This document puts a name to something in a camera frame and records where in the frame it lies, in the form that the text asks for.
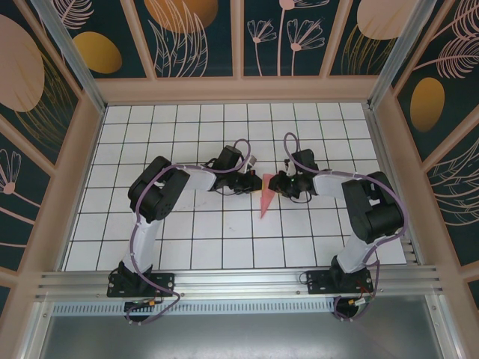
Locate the grey metal sheet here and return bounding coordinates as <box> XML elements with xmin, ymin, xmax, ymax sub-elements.
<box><xmin>35</xmin><ymin>295</ymin><xmax>461</xmax><ymax>359</ymax></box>

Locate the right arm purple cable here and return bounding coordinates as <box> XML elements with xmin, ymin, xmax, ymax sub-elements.
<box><xmin>283</xmin><ymin>131</ymin><xmax>409</xmax><ymax>325</ymax></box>

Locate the long aluminium base rail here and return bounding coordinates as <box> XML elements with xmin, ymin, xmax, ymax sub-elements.
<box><xmin>35</xmin><ymin>265</ymin><xmax>442</xmax><ymax>300</ymax></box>

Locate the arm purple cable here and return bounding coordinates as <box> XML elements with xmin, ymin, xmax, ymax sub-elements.
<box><xmin>283</xmin><ymin>131</ymin><xmax>409</xmax><ymax>325</ymax></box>
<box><xmin>106</xmin><ymin>138</ymin><xmax>252</xmax><ymax>326</ymax></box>

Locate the aluminium corner post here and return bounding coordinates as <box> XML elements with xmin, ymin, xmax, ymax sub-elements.
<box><xmin>367</xmin><ymin>0</ymin><xmax>428</xmax><ymax>110</ymax></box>
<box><xmin>29</xmin><ymin>0</ymin><xmax>108</xmax><ymax>113</ymax></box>

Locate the slotted grey cable duct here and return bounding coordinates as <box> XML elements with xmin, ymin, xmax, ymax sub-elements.
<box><xmin>52</xmin><ymin>301</ymin><xmax>338</xmax><ymax>316</ymax></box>

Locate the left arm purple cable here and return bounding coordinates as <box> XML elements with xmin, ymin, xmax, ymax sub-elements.
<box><xmin>106</xmin><ymin>138</ymin><xmax>252</xmax><ymax>326</ymax></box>

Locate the pink paper sheet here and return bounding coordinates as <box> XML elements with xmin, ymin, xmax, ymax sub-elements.
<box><xmin>259</xmin><ymin>174</ymin><xmax>276</xmax><ymax>220</ymax></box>

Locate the aluminium side rail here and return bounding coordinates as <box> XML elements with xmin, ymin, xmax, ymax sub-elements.
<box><xmin>362</xmin><ymin>104</ymin><xmax>422</xmax><ymax>266</ymax></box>

